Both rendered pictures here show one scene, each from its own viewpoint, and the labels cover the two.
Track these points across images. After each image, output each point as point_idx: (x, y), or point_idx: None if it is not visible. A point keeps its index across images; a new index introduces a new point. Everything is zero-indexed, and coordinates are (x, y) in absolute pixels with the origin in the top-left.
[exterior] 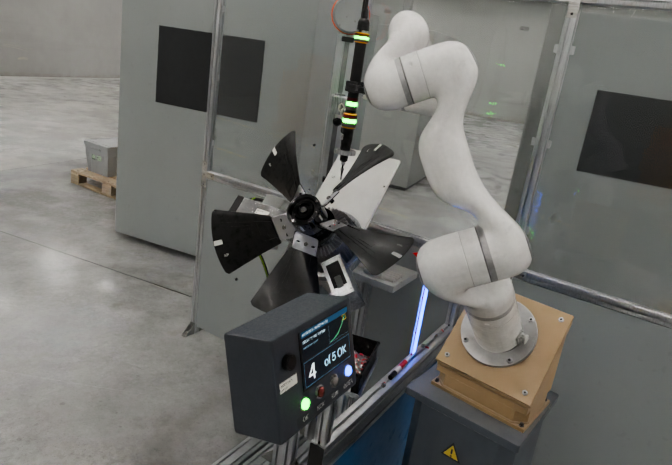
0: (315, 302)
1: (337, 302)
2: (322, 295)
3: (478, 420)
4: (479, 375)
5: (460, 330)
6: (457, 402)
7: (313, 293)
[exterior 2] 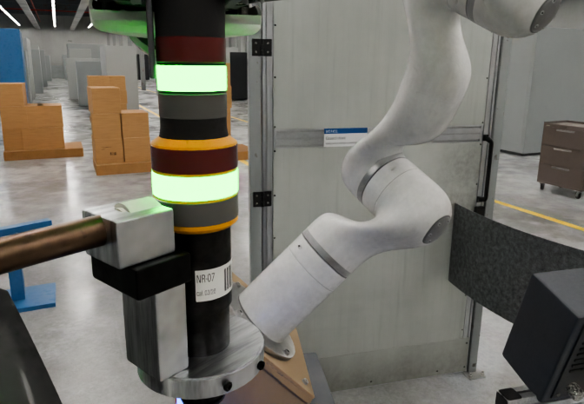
0: (580, 287)
1: (554, 271)
2: (562, 294)
3: (318, 380)
4: (301, 356)
5: (275, 359)
6: (312, 402)
7: (572, 307)
